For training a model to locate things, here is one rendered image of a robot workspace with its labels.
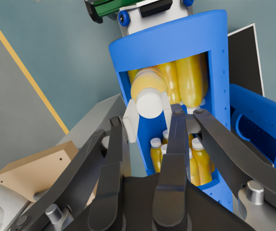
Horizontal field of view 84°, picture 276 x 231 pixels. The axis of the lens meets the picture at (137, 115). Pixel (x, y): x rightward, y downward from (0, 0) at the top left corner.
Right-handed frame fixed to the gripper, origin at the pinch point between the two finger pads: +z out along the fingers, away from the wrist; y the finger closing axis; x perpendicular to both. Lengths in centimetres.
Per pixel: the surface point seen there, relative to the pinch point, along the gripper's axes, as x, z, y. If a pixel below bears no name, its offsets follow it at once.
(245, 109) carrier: -40, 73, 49
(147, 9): 16.8, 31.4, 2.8
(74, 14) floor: 50, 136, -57
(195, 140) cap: -24.2, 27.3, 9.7
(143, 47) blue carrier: 7.7, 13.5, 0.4
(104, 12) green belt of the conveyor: 23, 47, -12
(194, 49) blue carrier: 5.1, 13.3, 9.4
